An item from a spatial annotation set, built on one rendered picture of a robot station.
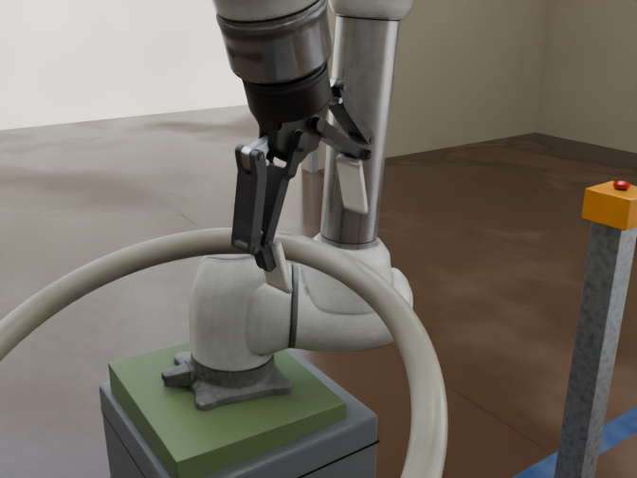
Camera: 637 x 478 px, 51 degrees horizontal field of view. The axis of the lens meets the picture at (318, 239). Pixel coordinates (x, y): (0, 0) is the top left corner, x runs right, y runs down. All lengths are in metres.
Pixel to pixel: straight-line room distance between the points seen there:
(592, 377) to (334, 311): 0.96
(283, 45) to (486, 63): 6.84
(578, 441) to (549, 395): 0.89
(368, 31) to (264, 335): 0.53
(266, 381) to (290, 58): 0.81
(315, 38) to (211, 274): 0.67
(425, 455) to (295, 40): 0.33
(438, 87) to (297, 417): 5.89
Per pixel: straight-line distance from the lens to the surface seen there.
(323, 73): 0.58
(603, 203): 1.76
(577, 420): 2.03
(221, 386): 1.23
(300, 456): 1.22
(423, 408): 0.57
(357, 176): 0.71
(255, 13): 0.53
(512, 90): 7.72
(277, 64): 0.55
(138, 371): 1.34
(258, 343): 1.19
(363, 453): 1.32
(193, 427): 1.19
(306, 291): 1.16
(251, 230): 0.60
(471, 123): 7.33
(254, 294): 1.15
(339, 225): 1.13
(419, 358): 0.60
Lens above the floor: 1.54
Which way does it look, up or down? 20 degrees down
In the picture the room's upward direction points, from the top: straight up
